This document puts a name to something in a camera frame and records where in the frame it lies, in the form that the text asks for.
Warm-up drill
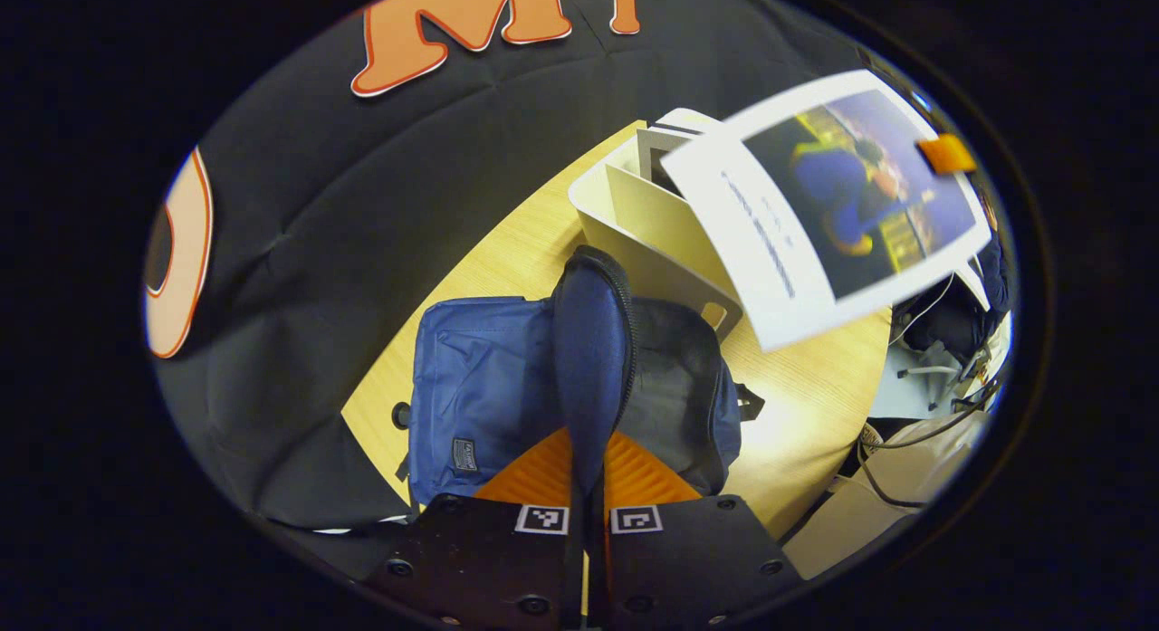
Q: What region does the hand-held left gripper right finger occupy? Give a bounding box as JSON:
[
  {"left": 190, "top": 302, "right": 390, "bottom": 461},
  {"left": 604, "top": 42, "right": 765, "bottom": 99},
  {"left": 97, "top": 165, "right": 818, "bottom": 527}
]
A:
[{"left": 589, "top": 432, "right": 805, "bottom": 630}]

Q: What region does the blue spine book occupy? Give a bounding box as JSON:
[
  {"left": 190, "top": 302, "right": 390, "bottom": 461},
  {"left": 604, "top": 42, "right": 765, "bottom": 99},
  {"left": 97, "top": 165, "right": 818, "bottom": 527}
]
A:
[{"left": 661, "top": 68, "right": 992, "bottom": 353}]

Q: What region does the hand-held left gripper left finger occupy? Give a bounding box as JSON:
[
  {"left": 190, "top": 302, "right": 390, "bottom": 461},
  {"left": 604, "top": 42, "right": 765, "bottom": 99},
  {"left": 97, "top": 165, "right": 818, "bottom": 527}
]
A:
[{"left": 362, "top": 427, "right": 582, "bottom": 628}]

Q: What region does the black backdrop cloth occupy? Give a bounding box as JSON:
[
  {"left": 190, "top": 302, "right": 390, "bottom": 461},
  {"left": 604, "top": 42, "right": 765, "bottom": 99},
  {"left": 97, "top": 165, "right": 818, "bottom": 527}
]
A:
[{"left": 145, "top": 0, "right": 906, "bottom": 559}]

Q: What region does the blue schoolbag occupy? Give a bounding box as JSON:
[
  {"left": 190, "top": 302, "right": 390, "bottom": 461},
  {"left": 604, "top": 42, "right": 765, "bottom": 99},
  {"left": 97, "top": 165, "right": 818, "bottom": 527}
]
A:
[{"left": 391, "top": 244, "right": 766, "bottom": 514}]

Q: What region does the office chair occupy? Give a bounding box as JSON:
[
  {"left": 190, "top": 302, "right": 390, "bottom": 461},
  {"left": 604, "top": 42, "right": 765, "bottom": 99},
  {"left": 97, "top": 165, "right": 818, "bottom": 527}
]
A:
[{"left": 892, "top": 282, "right": 992, "bottom": 415}]

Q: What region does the white bookshelf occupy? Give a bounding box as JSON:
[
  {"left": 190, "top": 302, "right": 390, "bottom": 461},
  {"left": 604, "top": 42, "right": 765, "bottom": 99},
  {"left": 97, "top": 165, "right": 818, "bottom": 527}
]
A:
[{"left": 569, "top": 108, "right": 992, "bottom": 344}]

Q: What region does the black cable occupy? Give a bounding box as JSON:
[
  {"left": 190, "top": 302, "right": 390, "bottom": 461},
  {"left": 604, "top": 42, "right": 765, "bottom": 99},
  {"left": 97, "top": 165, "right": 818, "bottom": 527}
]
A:
[{"left": 854, "top": 382, "right": 1001, "bottom": 511}]

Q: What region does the beige box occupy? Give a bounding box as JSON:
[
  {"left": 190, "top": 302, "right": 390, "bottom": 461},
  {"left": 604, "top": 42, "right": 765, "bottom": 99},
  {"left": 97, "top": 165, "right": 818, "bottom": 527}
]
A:
[{"left": 783, "top": 414, "right": 992, "bottom": 579}]

